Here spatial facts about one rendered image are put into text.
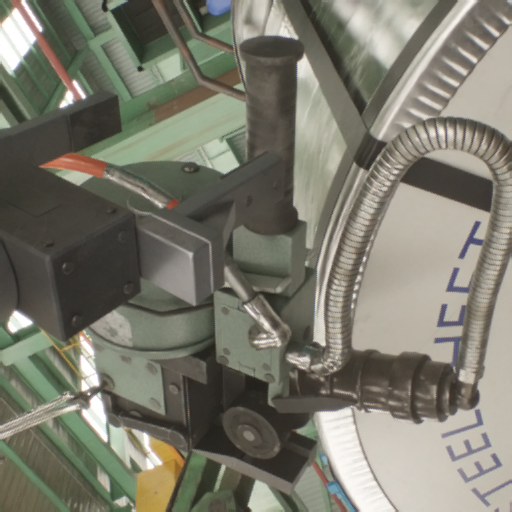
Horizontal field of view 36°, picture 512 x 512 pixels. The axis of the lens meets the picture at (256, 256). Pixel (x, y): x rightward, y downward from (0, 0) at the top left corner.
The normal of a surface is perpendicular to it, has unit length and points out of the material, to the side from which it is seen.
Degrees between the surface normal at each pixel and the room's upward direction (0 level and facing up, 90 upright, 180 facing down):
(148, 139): 90
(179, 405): 58
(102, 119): 129
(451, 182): 90
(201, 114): 90
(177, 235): 115
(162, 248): 49
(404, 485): 90
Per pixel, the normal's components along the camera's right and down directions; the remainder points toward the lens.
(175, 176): 0.00, -0.82
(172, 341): 0.21, 0.56
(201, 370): -0.49, 0.50
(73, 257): 0.77, 0.36
